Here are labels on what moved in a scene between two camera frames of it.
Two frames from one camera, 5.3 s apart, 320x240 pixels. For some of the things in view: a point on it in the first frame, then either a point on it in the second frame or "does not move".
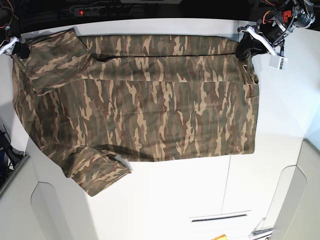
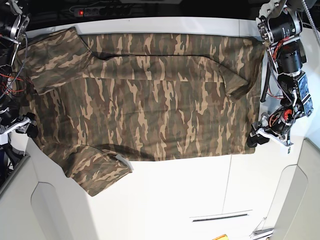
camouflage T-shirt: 85,99 does not move
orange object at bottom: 223,237 does not move
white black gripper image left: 8,48 -> 24,124
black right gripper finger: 21,50 -> 31,129
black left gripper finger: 248,45 -> 254,138
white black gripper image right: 272,31 -> 276,125
